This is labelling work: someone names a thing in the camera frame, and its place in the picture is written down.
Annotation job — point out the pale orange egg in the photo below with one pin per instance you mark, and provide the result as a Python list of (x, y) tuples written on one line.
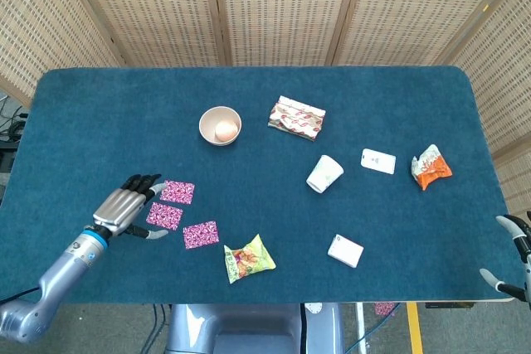
[(224, 130)]

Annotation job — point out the black box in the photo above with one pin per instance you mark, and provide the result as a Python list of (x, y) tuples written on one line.
[(6, 157)]

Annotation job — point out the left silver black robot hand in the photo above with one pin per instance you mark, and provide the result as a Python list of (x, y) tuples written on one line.
[(118, 209)]

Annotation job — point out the yellow green snack bag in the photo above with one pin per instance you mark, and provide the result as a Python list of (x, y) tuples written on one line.
[(249, 258)]

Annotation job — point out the blue table cloth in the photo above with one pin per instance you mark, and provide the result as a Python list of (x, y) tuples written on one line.
[(124, 122)]

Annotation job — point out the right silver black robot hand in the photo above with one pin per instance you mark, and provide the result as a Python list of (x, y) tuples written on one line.
[(527, 271)]

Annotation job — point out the white green printed paper cup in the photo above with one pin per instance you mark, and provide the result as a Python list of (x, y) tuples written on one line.
[(324, 173)]

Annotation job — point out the beige bowl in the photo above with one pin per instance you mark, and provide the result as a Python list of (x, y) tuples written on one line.
[(207, 119)]

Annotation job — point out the woven wooden folding screen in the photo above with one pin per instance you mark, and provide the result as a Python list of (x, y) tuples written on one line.
[(282, 6)]

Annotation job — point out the crumpled orange white snack bag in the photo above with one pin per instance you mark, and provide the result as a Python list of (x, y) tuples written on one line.
[(431, 167)]

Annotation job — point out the brown red printed wrapped packet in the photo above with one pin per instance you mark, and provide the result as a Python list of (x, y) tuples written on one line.
[(296, 122)]

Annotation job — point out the white tissue pack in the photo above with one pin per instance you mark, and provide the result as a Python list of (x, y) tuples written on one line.
[(345, 250)]

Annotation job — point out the yellow floor tape strip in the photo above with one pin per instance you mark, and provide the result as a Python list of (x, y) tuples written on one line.
[(415, 329)]

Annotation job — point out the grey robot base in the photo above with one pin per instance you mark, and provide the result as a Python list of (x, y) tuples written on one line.
[(249, 329)]

